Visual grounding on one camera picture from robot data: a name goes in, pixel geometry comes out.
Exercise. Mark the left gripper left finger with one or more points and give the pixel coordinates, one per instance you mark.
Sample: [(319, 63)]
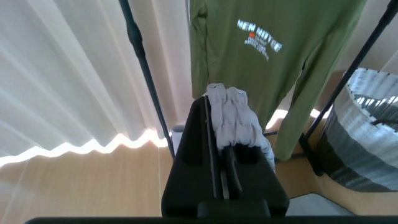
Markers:
[(189, 180)]

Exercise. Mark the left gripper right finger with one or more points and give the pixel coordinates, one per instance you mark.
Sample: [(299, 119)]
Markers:
[(258, 183)]

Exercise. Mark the pale blue-grey garment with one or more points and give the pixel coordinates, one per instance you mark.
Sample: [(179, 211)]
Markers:
[(233, 118)]

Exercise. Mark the green printed T-shirt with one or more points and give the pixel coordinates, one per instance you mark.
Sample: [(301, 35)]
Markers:
[(248, 74)]

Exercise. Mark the white laundry basket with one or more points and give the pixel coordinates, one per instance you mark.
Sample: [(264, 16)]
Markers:
[(351, 149)]

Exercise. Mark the black clothes rack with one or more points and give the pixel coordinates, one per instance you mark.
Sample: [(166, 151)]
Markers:
[(136, 40)]

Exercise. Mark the beige curtain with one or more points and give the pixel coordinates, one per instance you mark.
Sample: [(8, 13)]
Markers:
[(62, 77)]

